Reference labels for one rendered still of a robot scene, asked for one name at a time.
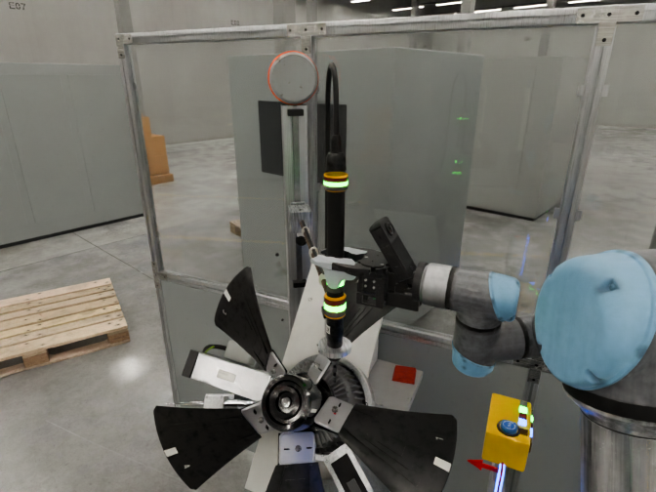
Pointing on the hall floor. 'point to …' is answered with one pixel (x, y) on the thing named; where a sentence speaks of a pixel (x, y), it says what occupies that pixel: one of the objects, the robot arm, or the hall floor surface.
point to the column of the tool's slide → (294, 201)
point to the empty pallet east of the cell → (60, 323)
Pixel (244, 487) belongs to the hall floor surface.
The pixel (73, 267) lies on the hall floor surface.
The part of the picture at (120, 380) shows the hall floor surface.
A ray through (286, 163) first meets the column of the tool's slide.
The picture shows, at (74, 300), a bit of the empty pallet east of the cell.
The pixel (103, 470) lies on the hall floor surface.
